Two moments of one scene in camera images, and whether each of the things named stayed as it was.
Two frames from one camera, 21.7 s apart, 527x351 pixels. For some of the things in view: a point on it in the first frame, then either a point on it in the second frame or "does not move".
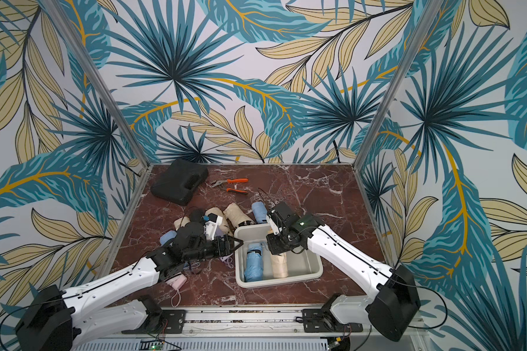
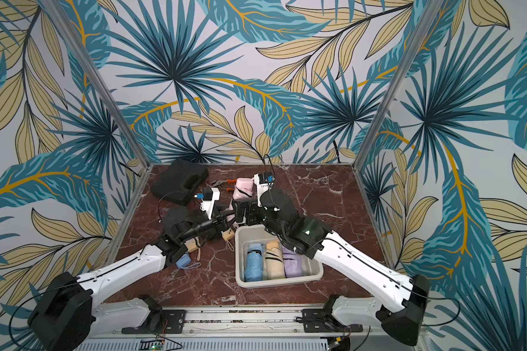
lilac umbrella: [228, 259] → [293, 264]
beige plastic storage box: [255, 266] does not move
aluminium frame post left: [97, 82] does not move
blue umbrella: [254, 270] does not move
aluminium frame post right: [429, 16] does not move
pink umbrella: [176, 281] → [244, 189]
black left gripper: [228, 245] → [220, 220]
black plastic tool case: [179, 183] does not move
